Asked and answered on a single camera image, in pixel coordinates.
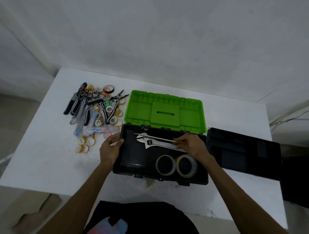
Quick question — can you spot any person's right hand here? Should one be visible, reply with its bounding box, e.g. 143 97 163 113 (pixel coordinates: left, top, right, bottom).
173 133 215 166

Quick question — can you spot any person's left hand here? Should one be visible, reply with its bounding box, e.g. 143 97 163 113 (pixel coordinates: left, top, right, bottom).
99 132 125 167

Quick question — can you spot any orange handled screwdriver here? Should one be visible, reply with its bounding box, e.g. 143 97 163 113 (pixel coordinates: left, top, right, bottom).
134 132 188 146

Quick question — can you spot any pile of small tape rolls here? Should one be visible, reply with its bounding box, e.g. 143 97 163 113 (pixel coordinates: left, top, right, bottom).
75 84 126 154

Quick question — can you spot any clear packing tape roll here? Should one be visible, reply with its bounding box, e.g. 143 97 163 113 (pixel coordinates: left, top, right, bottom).
175 154 198 179

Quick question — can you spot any silver adjustable wrench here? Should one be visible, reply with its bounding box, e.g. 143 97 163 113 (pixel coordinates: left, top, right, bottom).
136 132 188 153

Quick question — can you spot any white masking tape roll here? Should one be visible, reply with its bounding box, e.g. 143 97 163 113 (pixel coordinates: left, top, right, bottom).
155 155 176 176

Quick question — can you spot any black toolbox with green lid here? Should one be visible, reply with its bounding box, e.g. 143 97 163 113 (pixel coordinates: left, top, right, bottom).
112 90 209 186

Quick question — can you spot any person's right forearm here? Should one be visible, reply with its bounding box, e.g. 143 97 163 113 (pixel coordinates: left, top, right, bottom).
202 155 289 234

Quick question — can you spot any person's left forearm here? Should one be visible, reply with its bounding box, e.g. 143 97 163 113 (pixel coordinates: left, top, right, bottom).
37 163 114 234

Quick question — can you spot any black toolbox tray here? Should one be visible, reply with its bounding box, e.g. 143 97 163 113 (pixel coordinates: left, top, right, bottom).
206 127 283 181

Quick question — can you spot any person's black clothing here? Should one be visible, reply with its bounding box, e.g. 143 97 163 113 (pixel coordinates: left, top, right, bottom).
83 201 200 234

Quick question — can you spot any brown cardboard piece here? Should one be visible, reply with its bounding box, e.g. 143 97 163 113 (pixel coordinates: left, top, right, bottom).
0 190 62 234

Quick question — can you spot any black wall cable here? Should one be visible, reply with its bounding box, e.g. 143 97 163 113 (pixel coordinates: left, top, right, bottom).
270 111 309 126

